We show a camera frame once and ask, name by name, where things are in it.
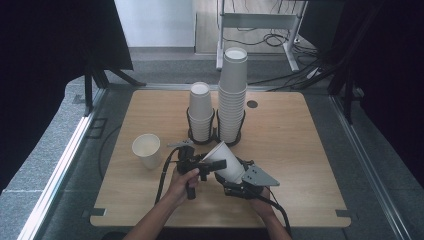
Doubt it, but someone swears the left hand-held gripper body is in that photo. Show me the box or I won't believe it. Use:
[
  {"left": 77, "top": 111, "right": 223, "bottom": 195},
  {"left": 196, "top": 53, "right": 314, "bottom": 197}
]
[{"left": 166, "top": 139, "right": 209, "bottom": 201}]

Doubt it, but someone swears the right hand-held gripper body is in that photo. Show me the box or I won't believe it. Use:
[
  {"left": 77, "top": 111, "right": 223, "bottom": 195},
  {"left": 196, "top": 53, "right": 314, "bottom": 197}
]
[{"left": 223, "top": 164, "right": 281, "bottom": 201}]

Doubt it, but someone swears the white paper cup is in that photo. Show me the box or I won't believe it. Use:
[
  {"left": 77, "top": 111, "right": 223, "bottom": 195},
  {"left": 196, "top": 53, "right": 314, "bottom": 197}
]
[
  {"left": 131, "top": 133, "right": 163, "bottom": 171},
  {"left": 201, "top": 140, "right": 247, "bottom": 185}
]

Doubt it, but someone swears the black wire cup holder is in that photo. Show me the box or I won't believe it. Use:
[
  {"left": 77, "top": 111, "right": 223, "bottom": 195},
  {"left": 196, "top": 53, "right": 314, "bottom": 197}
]
[{"left": 185, "top": 107, "right": 247, "bottom": 148}]

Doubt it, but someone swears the short stack of white cups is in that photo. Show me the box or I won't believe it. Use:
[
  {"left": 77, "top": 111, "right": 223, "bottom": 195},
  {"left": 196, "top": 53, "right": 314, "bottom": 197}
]
[{"left": 187, "top": 81, "right": 215, "bottom": 143}]

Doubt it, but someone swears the tall stack of white cups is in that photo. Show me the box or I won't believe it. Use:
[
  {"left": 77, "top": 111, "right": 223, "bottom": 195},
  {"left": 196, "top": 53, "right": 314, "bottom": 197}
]
[{"left": 217, "top": 46, "right": 249, "bottom": 144}]

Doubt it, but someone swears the person's right hand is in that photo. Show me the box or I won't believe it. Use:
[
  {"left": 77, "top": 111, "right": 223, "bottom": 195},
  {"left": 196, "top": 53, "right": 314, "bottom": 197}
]
[{"left": 249, "top": 187, "right": 278, "bottom": 219}]

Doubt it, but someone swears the person's left hand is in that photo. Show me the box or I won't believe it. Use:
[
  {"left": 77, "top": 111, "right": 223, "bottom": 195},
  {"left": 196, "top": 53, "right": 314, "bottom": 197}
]
[{"left": 165, "top": 167, "right": 202, "bottom": 209}]

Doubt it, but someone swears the white power strip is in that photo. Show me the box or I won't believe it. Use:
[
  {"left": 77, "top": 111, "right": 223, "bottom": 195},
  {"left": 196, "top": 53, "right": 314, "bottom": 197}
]
[{"left": 305, "top": 67, "right": 322, "bottom": 80}]

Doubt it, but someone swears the black upright stand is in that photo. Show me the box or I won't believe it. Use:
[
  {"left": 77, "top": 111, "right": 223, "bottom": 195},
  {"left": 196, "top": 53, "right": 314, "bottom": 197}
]
[{"left": 328, "top": 63, "right": 355, "bottom": 125}]

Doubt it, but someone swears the black tripod stand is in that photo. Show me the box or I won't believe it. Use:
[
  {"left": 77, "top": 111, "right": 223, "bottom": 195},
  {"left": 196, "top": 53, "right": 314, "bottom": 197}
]
[{"left": 83, "top": 61, "right": 148, "bottom": 118}]

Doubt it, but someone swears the dark curtain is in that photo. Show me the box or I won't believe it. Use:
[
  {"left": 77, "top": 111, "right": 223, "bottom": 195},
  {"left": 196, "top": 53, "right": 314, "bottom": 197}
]
[
  {"left": 0, "top": 0, "right": 134, "bottom": 193},
  {"left": 299, "top": 0, "right": 424, "bottom": 188}
]

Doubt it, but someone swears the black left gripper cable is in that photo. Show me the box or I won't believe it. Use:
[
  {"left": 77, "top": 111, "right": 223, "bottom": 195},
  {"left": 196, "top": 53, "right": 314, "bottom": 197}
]
[{"left": 154, "top": 147, "right": 182, "bottom": 205}]

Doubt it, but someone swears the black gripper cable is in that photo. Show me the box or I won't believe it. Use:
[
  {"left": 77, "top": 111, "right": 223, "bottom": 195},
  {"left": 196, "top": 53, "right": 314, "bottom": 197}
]
[
  {"left": 256, "top": 194, "right": 293, "bottom": 238},
  {"left": 154, "top": 147, "right": 182, "bottom": 205}
]

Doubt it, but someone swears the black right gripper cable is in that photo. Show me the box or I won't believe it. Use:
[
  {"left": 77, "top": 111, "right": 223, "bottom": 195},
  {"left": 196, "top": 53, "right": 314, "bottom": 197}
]
[{"left": 256, "top": 194, "right": 293, "bottom": 238}]

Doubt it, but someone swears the thin black floor cable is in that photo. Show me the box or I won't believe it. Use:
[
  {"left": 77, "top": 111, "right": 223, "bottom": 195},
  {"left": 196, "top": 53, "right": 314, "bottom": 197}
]
[{"left": 98, "top": 124, "right": 123, "bottom": 181}]

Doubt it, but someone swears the aluminium floor rail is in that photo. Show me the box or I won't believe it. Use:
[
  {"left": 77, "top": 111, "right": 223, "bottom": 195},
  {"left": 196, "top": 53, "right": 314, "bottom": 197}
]
[
  {"left": 329, "top": 94, "right": 416, "bottom": 240},
  {"left": 16, "top": 88, "right": 108, "bottom": 240}
]

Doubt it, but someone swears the bundle of black floor cables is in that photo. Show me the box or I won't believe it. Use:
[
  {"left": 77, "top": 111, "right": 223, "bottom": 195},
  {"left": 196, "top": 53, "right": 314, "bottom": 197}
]
[{"left": 229, "top": 29, "right": 334, "bottom": 92}]

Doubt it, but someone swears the white metal desk frame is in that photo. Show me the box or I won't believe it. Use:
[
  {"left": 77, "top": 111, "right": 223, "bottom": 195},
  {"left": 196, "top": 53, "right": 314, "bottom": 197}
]
[{"left": 215, "top": 0, "right": 309, "bottom": 73}]

